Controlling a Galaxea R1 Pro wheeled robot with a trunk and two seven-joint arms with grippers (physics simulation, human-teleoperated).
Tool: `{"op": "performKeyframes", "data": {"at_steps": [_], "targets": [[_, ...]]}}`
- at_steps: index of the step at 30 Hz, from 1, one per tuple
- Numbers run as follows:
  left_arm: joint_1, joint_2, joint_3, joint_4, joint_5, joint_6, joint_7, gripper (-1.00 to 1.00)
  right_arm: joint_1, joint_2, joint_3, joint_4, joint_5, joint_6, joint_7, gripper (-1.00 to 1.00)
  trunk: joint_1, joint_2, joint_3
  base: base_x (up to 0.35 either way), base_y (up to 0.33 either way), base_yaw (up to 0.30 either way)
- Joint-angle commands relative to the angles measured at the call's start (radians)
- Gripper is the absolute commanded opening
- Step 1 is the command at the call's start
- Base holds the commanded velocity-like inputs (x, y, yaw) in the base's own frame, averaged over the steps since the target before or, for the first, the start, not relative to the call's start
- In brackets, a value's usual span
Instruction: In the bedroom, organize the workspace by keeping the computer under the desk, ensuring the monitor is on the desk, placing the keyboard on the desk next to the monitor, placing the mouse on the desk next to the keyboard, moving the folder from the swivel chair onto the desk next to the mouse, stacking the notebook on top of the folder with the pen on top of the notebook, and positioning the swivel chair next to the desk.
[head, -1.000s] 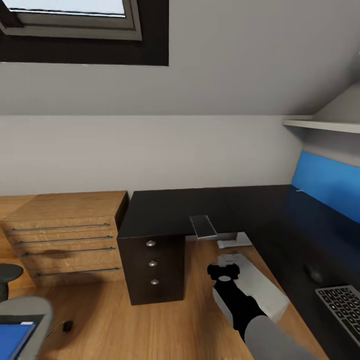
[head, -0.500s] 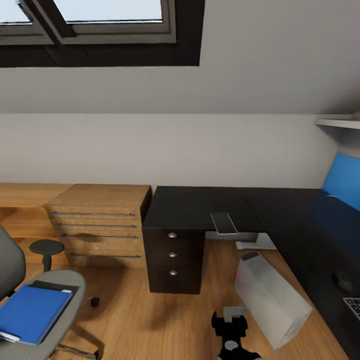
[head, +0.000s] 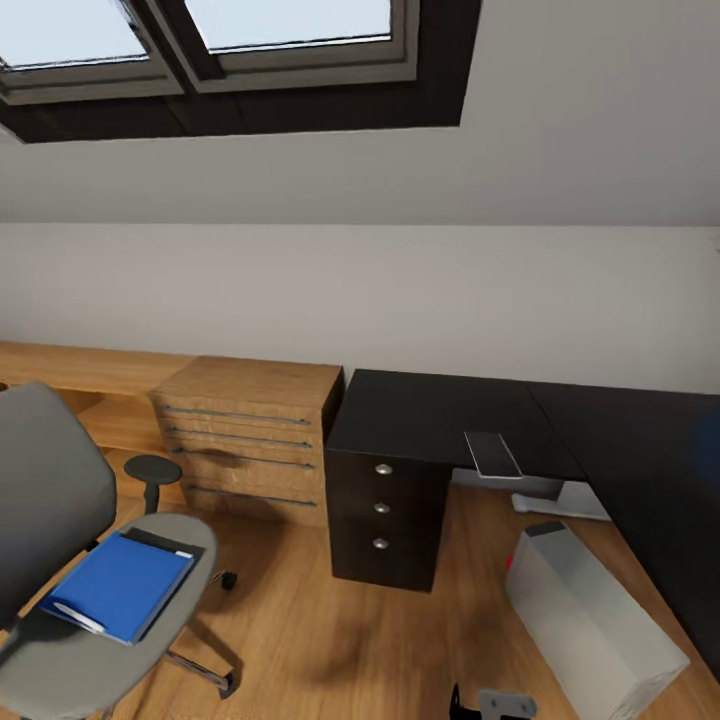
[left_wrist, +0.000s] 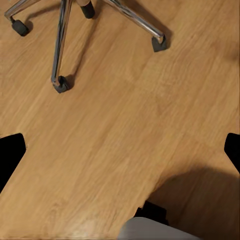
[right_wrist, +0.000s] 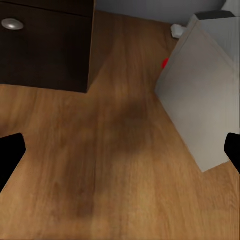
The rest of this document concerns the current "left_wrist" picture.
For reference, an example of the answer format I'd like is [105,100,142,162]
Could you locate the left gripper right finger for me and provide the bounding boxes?
[224,133,240,173]

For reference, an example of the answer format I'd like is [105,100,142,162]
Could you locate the swivel chair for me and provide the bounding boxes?
[4,0,168,94]

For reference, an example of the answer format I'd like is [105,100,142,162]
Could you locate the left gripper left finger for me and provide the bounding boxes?
[0,133,26,192]

